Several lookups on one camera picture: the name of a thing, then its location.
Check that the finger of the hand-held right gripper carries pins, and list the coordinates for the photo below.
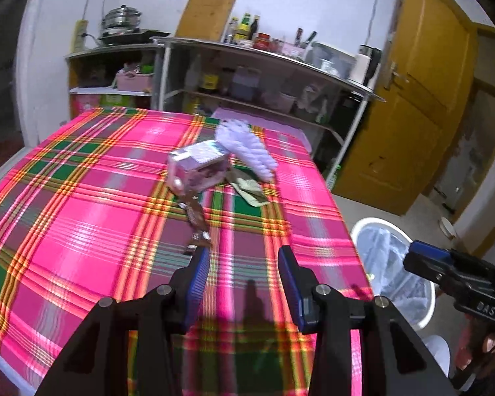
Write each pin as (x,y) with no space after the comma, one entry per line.
(429,270)
(431,252)

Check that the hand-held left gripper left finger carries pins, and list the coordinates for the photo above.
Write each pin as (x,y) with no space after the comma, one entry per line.
(198,284)

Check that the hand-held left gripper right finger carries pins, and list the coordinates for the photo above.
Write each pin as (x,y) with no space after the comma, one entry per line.
(291,284)

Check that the bluish plastic bin liner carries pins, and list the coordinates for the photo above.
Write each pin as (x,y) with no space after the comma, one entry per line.
(392,264)

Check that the white plastic waste bin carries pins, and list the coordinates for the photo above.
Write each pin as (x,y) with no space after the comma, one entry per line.
(425,313)

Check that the brown candy wrapper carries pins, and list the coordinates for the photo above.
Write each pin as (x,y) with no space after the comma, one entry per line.
(196,218)

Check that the olive wrapper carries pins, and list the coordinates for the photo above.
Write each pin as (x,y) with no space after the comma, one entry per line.
(249,187)

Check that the purple carton box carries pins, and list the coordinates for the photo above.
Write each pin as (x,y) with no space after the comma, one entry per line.
(198,165)

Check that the small lilac bubble wrap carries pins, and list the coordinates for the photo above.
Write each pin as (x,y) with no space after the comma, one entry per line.
(231,130)

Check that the person's right hand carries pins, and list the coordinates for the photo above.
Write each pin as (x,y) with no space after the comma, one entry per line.
(468,350)

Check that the white floor bowl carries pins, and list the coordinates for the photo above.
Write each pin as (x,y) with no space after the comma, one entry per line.
(447,227)

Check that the light grey clothing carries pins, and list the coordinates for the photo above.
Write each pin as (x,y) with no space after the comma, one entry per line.
(437,354)

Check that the green plastic bottle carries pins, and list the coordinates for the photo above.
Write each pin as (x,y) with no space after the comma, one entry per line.
(333,177)

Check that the pink plaid tablecloth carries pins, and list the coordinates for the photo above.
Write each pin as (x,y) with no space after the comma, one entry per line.
(86,198)

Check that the yellow wooden door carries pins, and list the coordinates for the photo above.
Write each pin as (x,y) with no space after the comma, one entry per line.
(416,90)

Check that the crumpled plastic bags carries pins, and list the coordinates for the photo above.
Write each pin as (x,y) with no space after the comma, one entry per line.
(311,103)

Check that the small pink bin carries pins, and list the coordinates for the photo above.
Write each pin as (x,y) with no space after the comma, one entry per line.
(288,101)

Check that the black electric kettle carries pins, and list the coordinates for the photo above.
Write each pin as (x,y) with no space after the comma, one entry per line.
(375,62)

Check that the blue plastic jug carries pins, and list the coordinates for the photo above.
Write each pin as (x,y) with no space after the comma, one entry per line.
(245,82)

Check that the pink plastic basket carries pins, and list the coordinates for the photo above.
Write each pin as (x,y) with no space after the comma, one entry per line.
(134,81)

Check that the clear plastic container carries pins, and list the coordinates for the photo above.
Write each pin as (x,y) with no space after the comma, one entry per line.
(334,60)

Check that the pink knife holder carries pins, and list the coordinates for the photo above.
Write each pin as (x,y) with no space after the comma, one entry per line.
(293,51)

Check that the metal shelf rack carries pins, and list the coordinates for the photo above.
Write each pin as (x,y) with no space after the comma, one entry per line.
(272,51)

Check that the wooden cabinet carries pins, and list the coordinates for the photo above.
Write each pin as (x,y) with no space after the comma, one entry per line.
(75,78)

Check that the black induction stove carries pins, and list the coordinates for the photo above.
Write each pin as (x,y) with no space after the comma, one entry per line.
(136,36)

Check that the dark sauce bottle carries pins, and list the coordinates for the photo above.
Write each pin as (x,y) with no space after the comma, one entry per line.
(256,31)

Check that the clear bottle yellow cap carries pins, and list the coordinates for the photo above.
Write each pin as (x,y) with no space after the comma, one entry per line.
(234,31)

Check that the green glass bottle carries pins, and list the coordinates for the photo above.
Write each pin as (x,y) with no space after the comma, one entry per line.
(243,31)

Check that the wooden cutting board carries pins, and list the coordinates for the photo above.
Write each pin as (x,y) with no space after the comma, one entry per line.
(206,14)

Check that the yellow power strip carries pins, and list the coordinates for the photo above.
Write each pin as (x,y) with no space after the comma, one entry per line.
(79,35)

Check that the steel cooking pot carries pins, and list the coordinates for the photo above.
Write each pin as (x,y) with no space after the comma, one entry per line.
(121,18)

